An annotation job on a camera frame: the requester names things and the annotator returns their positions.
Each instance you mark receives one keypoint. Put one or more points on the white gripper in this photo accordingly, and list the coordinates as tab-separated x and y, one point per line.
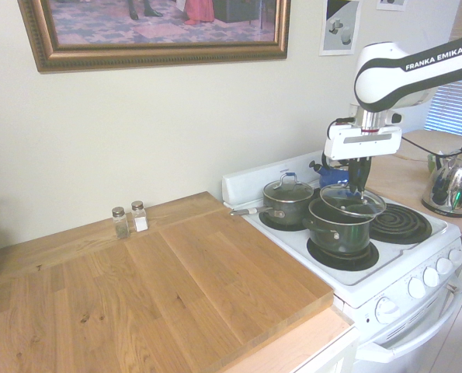
355	145

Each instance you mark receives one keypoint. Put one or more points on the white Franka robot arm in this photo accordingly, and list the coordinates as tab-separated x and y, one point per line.
409	77

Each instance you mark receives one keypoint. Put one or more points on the blue whistling kettle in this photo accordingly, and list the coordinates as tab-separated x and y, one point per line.
331	179

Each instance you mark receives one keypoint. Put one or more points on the black coil stove burner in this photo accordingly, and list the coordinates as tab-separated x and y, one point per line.
269	226
405	225
347	265

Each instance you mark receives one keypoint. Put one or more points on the shiny steel electric kettle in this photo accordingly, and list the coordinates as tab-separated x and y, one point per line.
448	186

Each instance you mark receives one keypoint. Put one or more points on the white electric stove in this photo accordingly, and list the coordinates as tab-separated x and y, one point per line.
351	287

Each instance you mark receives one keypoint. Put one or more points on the white window blinds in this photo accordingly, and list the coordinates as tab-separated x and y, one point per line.
456	109

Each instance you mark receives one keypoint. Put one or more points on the white stove knob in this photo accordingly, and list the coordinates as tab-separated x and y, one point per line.
416	286
430	276
444	265
388	309
456	255

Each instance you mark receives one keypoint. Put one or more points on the grey paper poster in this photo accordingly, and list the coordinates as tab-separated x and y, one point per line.
339	27

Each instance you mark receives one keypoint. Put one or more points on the small paper poster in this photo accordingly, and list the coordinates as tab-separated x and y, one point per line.
390	4

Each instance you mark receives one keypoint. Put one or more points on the glass salt shaker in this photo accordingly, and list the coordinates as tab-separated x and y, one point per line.
140	219

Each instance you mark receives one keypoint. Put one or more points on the glass pepper shaker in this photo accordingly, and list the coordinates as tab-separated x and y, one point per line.
120	225

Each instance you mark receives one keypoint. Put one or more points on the large wooden cutting board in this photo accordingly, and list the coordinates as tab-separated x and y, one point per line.
137	291

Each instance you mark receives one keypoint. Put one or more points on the gold framed painting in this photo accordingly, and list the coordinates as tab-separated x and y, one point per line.
157	23

